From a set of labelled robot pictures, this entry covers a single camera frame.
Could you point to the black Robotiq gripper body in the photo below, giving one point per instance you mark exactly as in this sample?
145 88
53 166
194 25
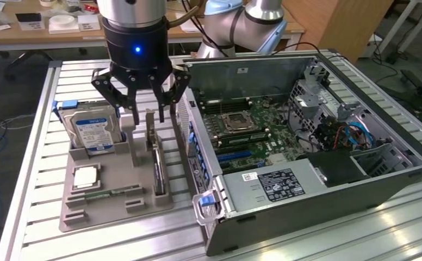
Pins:
138 54

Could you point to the Nvidia Quadro graphics card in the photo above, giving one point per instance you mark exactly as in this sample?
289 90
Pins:
160 168

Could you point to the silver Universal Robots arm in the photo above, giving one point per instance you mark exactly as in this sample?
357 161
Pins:
265 12

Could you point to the black RAM slot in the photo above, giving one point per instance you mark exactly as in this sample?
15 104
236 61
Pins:
228 109
224 102

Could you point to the white cube box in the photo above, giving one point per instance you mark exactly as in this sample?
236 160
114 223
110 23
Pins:
88 23

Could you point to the hard disk with blue label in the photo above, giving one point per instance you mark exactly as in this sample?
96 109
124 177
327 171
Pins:
92 130

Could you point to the metal CPU socket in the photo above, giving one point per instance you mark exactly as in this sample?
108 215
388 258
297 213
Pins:
237 119

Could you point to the red package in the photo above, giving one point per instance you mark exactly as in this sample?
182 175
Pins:
92 8

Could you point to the flat white box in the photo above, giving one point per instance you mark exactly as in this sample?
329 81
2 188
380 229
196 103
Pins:
65 30

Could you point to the black chair base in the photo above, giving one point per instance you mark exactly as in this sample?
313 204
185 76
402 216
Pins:
11 75

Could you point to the black installed RAM stick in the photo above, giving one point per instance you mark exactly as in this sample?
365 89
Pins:
244 137

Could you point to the wooden desk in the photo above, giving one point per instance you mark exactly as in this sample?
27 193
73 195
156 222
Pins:
22 38

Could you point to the long PCIe expansion slot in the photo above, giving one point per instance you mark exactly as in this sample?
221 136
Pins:
233 155

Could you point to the black and white box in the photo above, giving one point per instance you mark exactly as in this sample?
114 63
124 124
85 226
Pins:
30 19

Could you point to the small beige tape roll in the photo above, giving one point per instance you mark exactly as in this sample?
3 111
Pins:
42 3

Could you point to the green motherboard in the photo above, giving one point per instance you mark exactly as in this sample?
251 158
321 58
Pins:
284 138

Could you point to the silver CPU chip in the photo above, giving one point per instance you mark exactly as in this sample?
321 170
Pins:
86 178

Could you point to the perforated metal drive cage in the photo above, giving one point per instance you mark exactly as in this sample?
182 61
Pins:
313 108

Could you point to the green RAM stick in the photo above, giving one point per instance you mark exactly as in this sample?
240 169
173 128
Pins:
102 193

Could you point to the grey power supply unit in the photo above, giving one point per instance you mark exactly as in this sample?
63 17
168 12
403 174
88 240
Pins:
248 198

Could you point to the grey plastic parts rack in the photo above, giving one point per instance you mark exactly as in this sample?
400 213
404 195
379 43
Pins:
125 212

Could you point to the wooden cabinet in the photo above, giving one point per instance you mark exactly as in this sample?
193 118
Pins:
341 27

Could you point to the open dark grey PC case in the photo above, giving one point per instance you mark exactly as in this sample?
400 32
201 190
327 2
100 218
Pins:
305 217

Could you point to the grey metal disk bay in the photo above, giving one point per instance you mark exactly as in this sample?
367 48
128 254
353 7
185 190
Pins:
379 163

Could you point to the white desk frame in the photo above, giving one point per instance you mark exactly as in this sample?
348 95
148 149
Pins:
402 27

